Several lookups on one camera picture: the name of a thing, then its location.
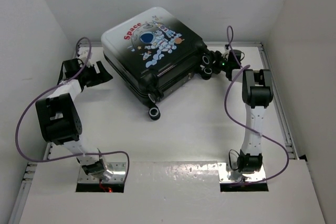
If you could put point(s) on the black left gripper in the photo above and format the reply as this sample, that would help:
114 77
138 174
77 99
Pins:
101 77

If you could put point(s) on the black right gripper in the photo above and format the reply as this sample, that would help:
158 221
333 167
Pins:
217 56

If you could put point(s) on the grey suitcase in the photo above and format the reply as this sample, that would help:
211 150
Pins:
155 53

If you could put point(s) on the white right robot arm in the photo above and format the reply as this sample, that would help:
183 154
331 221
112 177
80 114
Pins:
257 95

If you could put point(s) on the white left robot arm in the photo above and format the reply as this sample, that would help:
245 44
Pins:
60 122

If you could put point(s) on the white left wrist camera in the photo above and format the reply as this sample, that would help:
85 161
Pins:
82 56

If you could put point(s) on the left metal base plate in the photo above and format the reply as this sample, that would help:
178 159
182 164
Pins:
114 175

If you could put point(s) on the metal base plate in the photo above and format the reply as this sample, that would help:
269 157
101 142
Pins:
114 175
229 176

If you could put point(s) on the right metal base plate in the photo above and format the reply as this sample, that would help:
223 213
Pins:
229 176

